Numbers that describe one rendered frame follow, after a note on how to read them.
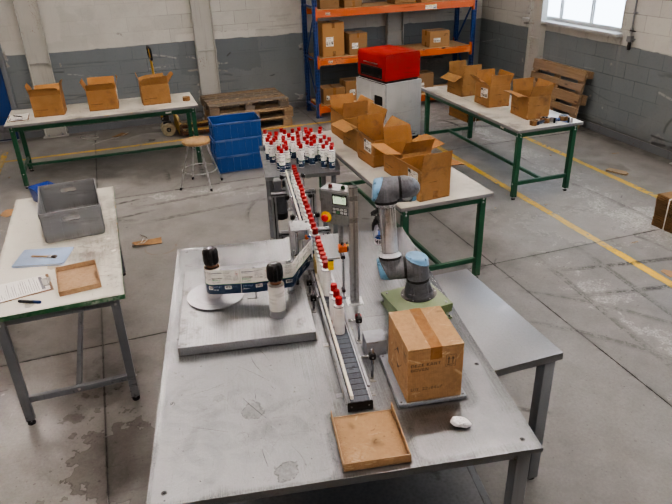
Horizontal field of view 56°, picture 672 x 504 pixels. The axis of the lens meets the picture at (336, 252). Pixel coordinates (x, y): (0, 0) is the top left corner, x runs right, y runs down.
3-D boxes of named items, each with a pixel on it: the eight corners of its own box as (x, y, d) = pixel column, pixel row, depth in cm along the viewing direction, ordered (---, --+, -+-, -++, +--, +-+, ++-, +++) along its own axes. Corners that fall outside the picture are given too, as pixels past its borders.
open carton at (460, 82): (438, 92, 798) (439, 62, 781) (472, 87, 815) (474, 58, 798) (453, 98, 768) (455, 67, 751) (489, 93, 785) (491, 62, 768)
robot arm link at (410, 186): (423, 171, 308) (414, 184, 357) (400, 173, 308) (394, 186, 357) (425, 195, 308) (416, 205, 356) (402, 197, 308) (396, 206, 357)
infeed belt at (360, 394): (303, 241, 409) (303, 236, 407) (316, 240, 410) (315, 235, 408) (350, 410, 264) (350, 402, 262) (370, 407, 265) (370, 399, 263)
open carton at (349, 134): (330, 145, 614) (328, 107, 597) (370, 138, 630) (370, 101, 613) (346, 155, 583) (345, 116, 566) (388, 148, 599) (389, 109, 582)
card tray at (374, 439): (330, 418, 261) (330, 410, 259) (391, 409, 265) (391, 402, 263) (343, 472, 235) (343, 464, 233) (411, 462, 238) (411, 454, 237)
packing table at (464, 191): (315, 202, 689) (311, 132, 654) (382, 191, 712) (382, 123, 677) (399, 298, 504) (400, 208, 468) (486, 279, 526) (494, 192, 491)
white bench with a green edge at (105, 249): (40, 286, 539) (15, 199, 503) (130, 270, 560) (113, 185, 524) (19, 432, 379) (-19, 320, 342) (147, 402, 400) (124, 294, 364)
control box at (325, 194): (329, 215, 335) (327, 182, 326) (358, 220, 328) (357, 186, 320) (320, 222, 327) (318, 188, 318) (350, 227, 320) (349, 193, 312)
